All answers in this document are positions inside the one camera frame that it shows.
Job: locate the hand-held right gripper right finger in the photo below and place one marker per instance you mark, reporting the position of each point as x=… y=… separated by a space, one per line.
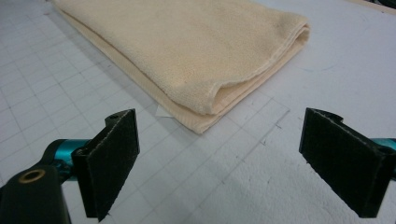
x=342 y=161

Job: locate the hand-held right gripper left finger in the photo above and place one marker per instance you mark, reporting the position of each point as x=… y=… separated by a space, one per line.
x=109 y=168

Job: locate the cream terry towel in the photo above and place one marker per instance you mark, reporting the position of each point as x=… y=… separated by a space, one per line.
x=193 y=53

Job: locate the white foam mat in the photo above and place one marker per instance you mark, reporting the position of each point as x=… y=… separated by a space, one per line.
x=218 y=174

